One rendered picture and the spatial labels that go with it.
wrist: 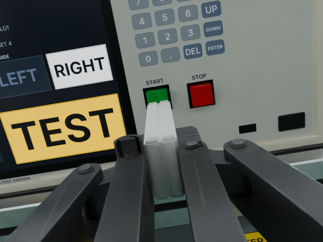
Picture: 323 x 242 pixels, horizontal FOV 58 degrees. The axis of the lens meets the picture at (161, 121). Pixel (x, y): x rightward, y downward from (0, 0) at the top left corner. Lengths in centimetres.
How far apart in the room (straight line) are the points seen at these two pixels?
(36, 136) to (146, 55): 12
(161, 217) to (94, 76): 14
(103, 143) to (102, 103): 4
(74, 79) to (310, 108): 21
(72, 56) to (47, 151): 9
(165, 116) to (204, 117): 11
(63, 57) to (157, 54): 8
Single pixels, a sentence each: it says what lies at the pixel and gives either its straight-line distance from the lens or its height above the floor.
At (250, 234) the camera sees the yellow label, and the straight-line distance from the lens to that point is 27.
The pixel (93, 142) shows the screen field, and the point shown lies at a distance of 27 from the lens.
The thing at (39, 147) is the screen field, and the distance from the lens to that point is 29.
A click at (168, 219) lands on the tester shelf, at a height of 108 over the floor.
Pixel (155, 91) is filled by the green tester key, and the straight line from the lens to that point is 25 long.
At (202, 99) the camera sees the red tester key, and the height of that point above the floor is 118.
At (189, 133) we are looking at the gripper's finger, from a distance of 15.
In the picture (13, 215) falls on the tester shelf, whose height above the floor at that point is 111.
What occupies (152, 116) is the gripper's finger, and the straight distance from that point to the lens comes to 16.
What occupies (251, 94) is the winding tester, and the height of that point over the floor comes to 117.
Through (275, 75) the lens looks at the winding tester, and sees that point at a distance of 27.
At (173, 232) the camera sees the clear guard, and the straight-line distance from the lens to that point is 28.
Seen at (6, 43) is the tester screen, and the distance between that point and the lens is 27.
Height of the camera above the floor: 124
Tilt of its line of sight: 18 degrees down
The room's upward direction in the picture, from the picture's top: 10 degrees counter-clockwise
